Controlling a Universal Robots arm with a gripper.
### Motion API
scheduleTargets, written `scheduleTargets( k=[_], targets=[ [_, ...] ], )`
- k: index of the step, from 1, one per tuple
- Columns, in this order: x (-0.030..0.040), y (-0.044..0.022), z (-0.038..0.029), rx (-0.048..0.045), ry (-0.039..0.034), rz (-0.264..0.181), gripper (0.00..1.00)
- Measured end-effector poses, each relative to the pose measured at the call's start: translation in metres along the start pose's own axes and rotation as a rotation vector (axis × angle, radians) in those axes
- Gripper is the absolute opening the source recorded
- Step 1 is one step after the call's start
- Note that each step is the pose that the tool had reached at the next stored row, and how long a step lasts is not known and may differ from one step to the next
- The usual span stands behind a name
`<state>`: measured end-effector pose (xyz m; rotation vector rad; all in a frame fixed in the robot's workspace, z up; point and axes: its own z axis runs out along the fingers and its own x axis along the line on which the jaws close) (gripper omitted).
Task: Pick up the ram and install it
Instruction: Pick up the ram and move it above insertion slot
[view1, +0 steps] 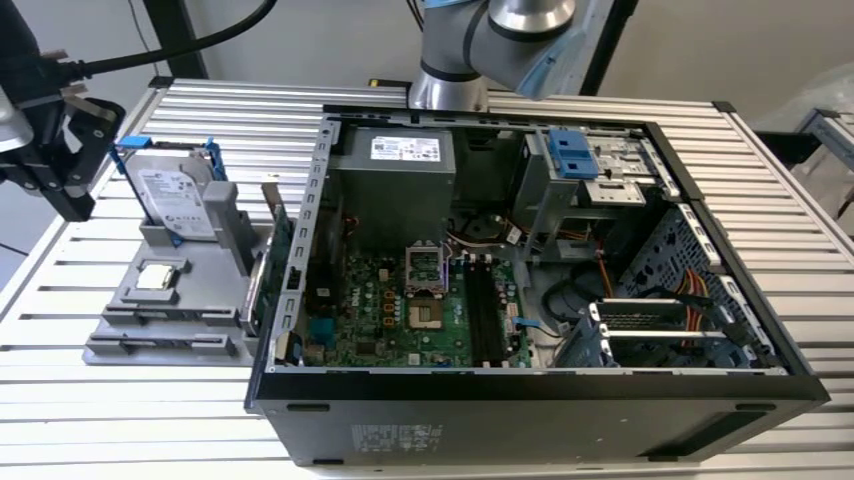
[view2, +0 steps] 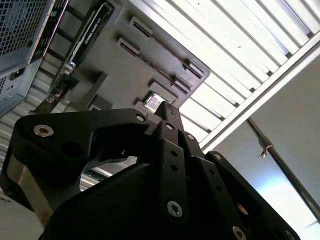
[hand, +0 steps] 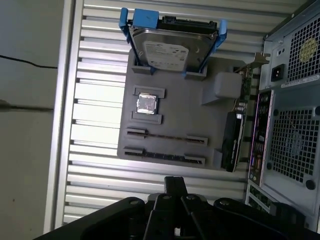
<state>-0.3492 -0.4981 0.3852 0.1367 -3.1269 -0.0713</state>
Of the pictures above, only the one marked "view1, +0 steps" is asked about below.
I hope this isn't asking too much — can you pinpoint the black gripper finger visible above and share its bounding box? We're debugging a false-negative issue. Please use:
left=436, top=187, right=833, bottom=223
left=0, top=94, right=47, bottom=192
left=42, top=98, right=126, bottom=223

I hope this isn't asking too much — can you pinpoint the black RAM slot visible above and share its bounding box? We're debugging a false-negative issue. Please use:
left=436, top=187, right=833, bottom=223
left=464, top=253, right=493, bottom=369
left=480, top=253, right=512, bottom=369

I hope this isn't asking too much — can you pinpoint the hard disk in blue carrier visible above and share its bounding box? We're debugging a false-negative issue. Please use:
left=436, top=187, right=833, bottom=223
left=105, top=130, right=228, bottom=249

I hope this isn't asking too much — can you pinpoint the silver CPU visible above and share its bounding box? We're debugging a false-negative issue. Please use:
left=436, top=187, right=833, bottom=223
left=134, top=264, right=176, bottom=291

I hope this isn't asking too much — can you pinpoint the grey parts rack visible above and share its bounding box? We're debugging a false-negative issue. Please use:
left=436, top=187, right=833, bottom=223
left=82, top=182, right=274, bottom=366

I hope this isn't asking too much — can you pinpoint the green graphics card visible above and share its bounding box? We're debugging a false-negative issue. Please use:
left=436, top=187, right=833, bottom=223
left=242, top=182, right=298, bottom=339

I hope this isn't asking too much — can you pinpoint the grey power supply unit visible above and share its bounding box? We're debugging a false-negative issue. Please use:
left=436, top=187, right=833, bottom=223
left=329, top=124, right=458, bottom=251

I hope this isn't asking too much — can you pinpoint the green motherboard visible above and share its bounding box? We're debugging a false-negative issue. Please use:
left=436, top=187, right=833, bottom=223
left=296, top=252, right=535, bottom=369

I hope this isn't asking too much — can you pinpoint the metal socket cover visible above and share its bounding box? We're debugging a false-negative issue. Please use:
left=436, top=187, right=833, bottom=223
left=404, top=241, right=446, bottom=296

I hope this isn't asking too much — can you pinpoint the thin locking lever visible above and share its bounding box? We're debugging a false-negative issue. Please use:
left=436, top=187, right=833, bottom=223
left=438, top=247, right=461, bottom=299

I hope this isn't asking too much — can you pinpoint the black cooler fan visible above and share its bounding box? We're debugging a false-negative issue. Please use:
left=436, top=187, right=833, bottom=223
left=449, top=209, right=528, bottom=246

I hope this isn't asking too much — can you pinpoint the CPU socket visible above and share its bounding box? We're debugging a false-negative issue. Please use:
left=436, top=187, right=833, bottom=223
left=405, top=297, right=446, bottom=331

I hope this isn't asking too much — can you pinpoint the blue plastic drive latch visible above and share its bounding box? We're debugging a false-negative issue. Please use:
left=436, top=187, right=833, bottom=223
left=545, top=128, right=599, bottom=179

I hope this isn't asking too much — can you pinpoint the silver drive bay cage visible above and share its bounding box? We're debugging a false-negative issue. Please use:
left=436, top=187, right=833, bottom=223
left=519, top=127, right=668, bottom=261

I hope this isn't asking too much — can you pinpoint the black open PC case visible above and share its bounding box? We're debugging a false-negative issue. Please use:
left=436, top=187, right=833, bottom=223
left=242, top=102, right=832, bottom=469

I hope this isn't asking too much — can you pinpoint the perforated metal disk bay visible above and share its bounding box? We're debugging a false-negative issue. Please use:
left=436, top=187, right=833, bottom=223
left=552, top=297, right=781, bottom=369

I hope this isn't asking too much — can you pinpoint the clear plastic wrap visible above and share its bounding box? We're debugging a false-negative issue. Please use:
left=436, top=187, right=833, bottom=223
left=752, top=64, right=854, bottom=136

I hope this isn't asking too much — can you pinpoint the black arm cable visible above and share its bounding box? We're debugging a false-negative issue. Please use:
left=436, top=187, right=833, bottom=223
left=38, top=0, right=278, bottom=84

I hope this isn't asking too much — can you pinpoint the black frame post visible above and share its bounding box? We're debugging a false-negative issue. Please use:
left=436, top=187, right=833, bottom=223
left=579, top=0, right=639, bottom=96
left=142, top=0, right=209, bottom=80

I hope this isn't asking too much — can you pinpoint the coiled black wire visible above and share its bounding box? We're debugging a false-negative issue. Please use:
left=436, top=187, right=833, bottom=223
left=543, top=264, right=601, bottom=326

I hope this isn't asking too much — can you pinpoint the single orange wire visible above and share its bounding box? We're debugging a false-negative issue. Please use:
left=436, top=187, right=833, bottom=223
left=596, top=249, right=615, bottom=301

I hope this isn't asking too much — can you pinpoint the orange wire bundle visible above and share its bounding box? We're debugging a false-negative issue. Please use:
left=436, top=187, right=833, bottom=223
left=672, top=269, right=712, bottom=351

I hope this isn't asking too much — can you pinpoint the aluminium frame shelf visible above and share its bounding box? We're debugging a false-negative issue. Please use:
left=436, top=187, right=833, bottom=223
left=789, top=107, right=854, bottom=221

